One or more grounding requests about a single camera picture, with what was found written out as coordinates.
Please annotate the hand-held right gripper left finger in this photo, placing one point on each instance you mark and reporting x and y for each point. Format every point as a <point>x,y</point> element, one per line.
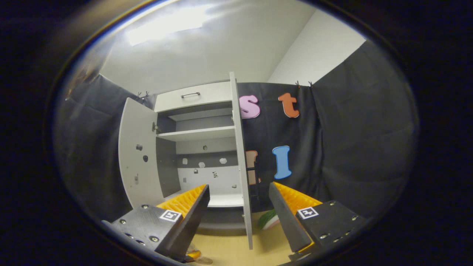
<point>192,218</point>

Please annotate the metal door hinge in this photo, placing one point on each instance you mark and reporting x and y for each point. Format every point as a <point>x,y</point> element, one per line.
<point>155,127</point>

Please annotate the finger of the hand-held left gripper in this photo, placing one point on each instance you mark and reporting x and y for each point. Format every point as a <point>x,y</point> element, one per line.
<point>194,255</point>

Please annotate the white door with camera sticker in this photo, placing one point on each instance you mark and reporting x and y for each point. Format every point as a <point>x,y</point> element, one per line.
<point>138,125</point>

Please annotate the round beige coaster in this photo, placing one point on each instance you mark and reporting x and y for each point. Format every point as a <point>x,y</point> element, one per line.
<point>205,261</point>

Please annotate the black backdrop cloth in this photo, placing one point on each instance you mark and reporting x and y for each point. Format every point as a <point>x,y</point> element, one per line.
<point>351,147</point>

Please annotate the watermelon slice toy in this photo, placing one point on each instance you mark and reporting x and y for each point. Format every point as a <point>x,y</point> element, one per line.
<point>268,221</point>

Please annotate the white cabinet shelf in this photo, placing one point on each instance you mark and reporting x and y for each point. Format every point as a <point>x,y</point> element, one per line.
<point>199,133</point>
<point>203,114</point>

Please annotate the white door with headphones sticker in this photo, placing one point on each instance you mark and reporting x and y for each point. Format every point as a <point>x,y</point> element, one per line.
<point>240,147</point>

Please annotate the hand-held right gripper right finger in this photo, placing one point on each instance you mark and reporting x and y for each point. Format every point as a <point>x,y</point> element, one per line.
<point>288,221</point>

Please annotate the white cabinet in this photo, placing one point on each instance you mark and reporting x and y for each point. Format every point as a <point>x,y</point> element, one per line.
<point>199,133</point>

